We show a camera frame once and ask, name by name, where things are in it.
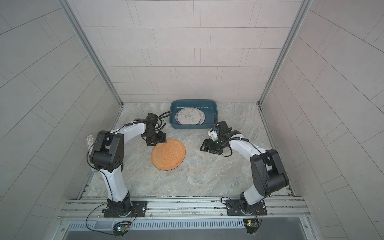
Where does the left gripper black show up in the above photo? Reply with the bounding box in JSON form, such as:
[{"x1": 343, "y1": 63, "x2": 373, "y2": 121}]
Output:
[{"x1": 144, "y1": 129, "x2": 169, "y2": 146}]

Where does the orange round coaster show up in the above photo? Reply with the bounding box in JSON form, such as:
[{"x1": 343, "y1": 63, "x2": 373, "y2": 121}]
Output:
[{"x1": 151, "y1": 139, "x2": 186, "y2": 171}]

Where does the teal plastic storage box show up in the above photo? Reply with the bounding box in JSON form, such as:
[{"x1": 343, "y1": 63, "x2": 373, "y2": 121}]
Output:
[{"x1": 169, "y1": 100, "x2": 218, "y2": 129}]

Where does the blue toast bear coaster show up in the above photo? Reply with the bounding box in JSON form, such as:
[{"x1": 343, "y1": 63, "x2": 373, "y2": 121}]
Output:
[{"x1": 199, "y1": 110, "x2": 206, "y2": 125}]

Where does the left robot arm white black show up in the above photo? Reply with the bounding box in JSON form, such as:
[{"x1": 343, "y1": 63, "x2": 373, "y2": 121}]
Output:
[{"x1": 88, "y1": 118, "x2": 167, "y2": 217}]

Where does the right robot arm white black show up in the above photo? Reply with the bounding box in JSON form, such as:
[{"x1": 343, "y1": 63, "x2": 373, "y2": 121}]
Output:
[{"x1": 200, "y1": 121, "x2": 289, "y2": 215}]

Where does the glitter silver cylinder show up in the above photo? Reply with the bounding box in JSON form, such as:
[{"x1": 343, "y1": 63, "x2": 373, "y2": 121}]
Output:
[{"x1": 86, "y1": 135, "x2": 95, "y2": 155}]

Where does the right controller board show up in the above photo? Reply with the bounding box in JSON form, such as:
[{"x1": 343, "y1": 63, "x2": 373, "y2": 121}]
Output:
[{"x1": 243, "y1": 218, "x2": 260, "y2": 234}]

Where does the controller board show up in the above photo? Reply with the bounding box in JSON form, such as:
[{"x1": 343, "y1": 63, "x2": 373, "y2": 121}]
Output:
[
  {"x1": 112, "y1": 221, "x2": 132, "y2": 237},
  {"x1": 243, "y1": 218, "x2": 260, "y2": 234}
]

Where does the left controller board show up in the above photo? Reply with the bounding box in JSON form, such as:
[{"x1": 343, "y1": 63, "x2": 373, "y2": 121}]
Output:
[{"x1": 112, "y1": 221, "x2": 132, "y2": 237}]

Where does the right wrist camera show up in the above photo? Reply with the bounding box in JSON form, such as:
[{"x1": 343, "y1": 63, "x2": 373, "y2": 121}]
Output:
[{"x1": 208, "y1": 129, "x2": 219, "y2": 141}]

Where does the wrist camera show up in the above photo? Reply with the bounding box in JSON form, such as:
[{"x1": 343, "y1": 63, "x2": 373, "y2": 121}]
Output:
[
  {"x1": 208, "y1": 129, "x2": 219, "y2": 141},
  {"x1": 146, "y1": 113, "x2": 159, "y2": 122}
]

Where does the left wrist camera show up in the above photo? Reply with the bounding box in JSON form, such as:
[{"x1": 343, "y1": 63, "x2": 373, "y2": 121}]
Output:
[{"x1": 146, "y1": 113, "x2": 159, "y2": 122}]

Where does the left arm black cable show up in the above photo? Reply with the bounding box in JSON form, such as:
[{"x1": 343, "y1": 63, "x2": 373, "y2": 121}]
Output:
[{"x1": 124, "y1": 110, "x2": 172, "y2": 133}]

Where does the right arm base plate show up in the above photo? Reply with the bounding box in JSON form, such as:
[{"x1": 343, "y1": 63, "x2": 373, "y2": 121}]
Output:
[{"x1": 224, "y1": 199, "x2": 268, "y2": 216}]

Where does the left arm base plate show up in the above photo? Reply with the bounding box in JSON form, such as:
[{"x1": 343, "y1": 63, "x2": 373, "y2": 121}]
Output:
[{"x1": 102, "y1": 200, "x2": 148, "y2": 218}]

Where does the aluminium frame rail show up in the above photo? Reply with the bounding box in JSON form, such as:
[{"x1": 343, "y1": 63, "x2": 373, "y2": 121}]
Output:
[{"x1": 57, "y1": 196, "x2": 310, "y2": 232}]

